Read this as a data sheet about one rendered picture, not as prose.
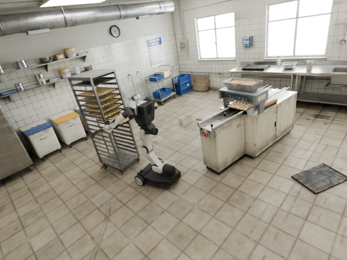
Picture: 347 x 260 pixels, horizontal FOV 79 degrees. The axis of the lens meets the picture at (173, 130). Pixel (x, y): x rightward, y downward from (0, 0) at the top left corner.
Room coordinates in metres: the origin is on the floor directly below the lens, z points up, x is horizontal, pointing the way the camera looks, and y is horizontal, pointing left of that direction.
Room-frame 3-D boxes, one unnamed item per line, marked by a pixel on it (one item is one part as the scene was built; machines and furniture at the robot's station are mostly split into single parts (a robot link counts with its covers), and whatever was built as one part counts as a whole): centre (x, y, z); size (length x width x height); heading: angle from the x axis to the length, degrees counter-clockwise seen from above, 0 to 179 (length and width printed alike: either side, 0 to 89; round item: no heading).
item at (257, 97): (3.26, -1.21, 1.01); 0.72 x 0.33 x 0.34; 33
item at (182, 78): (7.58, -0.61, 0.50); 0.60 x 0.40 x 0.20; 133
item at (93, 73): (3.53, 1.14, 0.93); 0.64 x 0.51 x 1.78; 50
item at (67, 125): (5.02, 2.60, 0.38); 0.64 x 0.54 x 0.77; 42
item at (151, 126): (2.88, 0.36, 0.97); 0.28 x 0.13 x 0.18; 50
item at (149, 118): (2.90, 0.39, 1.24); 0.34 x 0.30 x 0.36; 140
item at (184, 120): (4.93, -0.35, 0.08); 0.30 x 0.22 x 0.16; 117
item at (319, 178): (2.24, -1.94, 0.02); 0.60 x 0.40 x 0.03; 104
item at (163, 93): (7.00, 0.15, 0.29); 0.56 x 0.38 x 0.20; 139
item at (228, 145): (2.99, -0.79, 0.45); 0.70 x 0.34 x 0.90; 123
